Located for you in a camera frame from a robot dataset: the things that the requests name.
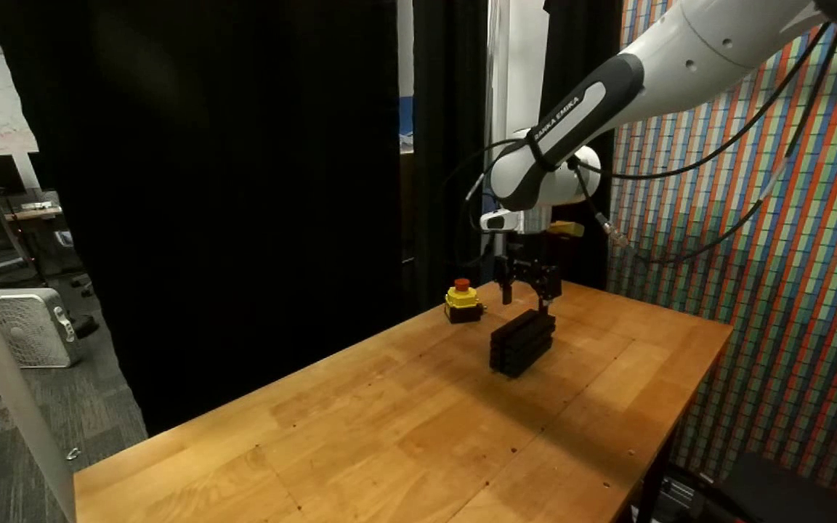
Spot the white ribbed box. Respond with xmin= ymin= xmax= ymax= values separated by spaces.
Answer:
xmin=0 ymin=284 xmax=85 ymax=374

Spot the yellow red emergency stop button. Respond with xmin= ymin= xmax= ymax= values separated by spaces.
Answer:
xmin=441 ymin=275 xmax=487 ymax=325

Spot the plain black arm cable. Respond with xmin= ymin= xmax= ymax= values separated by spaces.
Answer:
xmin=572 ymin=23 xmax=833 ymax=183

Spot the narrow black curtain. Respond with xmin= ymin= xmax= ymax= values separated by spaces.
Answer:
xmin=409 ymin=0 xmax=490 ymax=312

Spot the wide black curtain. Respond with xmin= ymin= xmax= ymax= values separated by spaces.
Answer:
xmin=0 ymin=0 xmax=403 ymax=437

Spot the black cable with silver connector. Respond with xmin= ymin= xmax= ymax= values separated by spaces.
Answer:
xmin=590 ymin=23 xmax=837 ymax=267

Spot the black equipment case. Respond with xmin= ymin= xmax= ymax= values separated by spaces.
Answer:
xmin=646 ymin=450 xmax=837 ymax=523

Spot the black curtain beside patterned wall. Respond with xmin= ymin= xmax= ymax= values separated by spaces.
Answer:
xmin=524 ymin=0 xmax=624 ymax=290

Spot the light metal pole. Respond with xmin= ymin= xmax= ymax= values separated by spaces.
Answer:
xmin=0 ymin=242 xmax=79 ymax=523

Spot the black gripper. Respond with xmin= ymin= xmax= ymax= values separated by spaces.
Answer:
xmin=480 ymin=230 xmax=566 ymax=321

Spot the white door frame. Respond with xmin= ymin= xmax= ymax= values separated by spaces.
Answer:
xmin=481 ymin=0 xmax=551 ymax=235

